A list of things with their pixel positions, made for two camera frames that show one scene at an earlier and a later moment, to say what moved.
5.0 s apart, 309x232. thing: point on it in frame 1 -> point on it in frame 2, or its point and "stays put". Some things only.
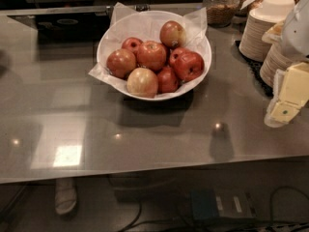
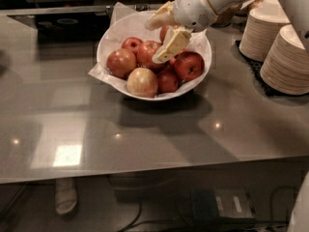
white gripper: (296, 36) -> (193, 8)
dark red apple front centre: (167, 80) stays put
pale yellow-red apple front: (142, 82) stays put
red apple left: (120, 63) stays put
